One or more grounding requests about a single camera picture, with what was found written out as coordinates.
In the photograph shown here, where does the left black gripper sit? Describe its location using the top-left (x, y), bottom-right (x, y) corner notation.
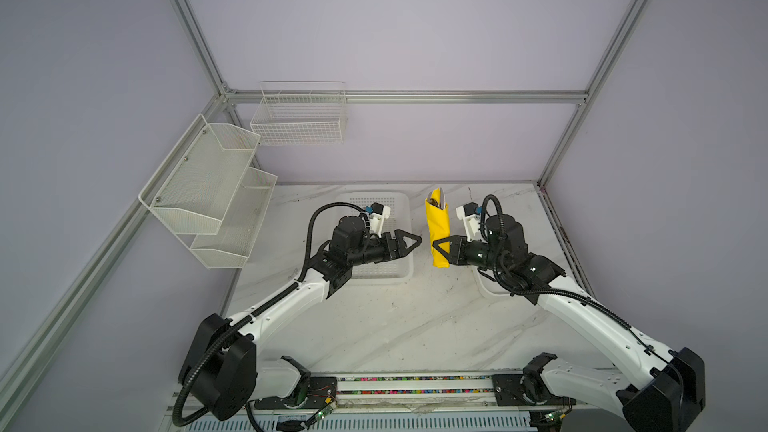
top-left (349, 228), bottom-right (421, 267)

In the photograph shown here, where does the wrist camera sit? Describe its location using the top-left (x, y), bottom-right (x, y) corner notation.
top-left (456, 202), bottom-right (482, 242)
top-left (365, 202), bottom-right (391, 238)

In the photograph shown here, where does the white perforated plastic basket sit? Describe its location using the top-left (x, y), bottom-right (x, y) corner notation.
top-left (335, 191), bottom-right (416, 287)

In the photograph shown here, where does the white wire wall basket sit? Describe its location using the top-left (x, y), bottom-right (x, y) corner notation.
top-left (250, 81), bottom-right (347, 146)

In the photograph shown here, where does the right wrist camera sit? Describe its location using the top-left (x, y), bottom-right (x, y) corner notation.
top-left (456, 202), bottom-right (482, 242)

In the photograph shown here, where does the white rectangular plastic tray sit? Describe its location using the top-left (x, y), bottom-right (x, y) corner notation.
top-left (473, 269), bottom-right (510, 300)

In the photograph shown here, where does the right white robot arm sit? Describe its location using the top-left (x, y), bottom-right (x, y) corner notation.
top-left (425, 194), bottom-right (706, 431)

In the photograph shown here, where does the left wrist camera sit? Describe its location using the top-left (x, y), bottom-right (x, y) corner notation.
top-left (365, 202), bottom-right (391, 238)

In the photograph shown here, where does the aluminium cage frame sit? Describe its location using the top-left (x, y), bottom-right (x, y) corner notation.
top-left (1, 0), bottom-right (632, 372)

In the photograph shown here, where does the white two-tier mesh shelf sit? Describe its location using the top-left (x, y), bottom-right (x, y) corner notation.
top-left (138, 115), bottom-right (277, 269)

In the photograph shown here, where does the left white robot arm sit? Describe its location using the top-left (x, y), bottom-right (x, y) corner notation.
top-left (172, 202), bottom-right (422, 427)

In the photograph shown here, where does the aluminium front mounting rail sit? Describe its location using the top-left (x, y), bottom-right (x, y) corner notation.
top-left (161, 368), bottom-right (667, 432)

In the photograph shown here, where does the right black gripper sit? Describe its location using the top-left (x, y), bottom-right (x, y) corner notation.
top-left (429, 233), bottom-right (505, 273)

